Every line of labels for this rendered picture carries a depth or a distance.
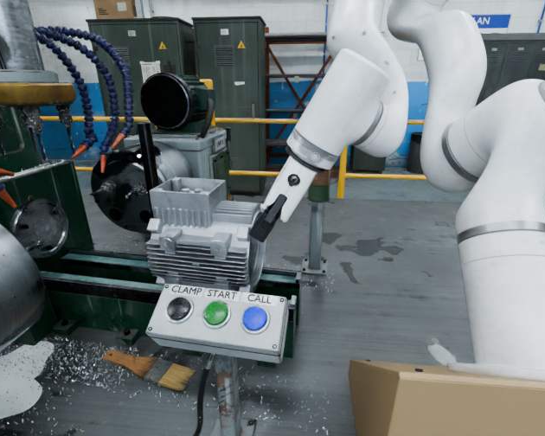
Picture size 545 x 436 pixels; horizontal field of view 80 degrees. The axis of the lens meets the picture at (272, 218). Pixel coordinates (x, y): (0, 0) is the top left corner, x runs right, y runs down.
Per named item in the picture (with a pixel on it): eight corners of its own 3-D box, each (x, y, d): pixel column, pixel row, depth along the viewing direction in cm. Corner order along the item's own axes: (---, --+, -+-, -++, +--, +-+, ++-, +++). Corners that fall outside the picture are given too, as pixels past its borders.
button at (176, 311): (167, 322, 42) (162, 317, 40) (175, 300, 43) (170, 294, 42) (189, 325, 41) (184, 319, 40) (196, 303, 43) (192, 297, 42)
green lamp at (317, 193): (306, 201, 90) (307, 185, 88) (309, 194, 95) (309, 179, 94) (329, 202, 89) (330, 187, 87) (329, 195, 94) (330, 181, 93)
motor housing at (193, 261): (153, 302, 66) (137, 216, 59) (192, 256, 83) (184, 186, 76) (246, 314, 63) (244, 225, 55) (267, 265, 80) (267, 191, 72)
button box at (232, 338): (157, 346, 44) (142, 332, 40) (176, 297, 48) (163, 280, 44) (282, 365, 41) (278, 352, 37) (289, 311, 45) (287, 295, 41)
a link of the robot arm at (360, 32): (387, 50, 67) (373, 172, 55) (325, 4, 62) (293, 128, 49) (425, 16, 59) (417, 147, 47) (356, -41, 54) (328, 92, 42)
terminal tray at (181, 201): (153, 225, 64) (148, 190, 61) (177, 207, 74) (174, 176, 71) (210, 230, 62) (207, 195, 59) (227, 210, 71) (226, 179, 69)
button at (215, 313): (203, 327, 41) (200, 322, 39) (210, 304, 43) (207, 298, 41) (227, 330, 40) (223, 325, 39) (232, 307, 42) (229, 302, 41)
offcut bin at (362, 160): (379, 168, 550) (386, 118, 519) (386, 175, 508) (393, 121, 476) (348, 167, 555) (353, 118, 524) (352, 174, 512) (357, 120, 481)
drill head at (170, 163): (79, 241, 92) (56, 154, 83) (153, 195, 130) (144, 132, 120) (159, 249, 88) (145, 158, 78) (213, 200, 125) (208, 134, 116)
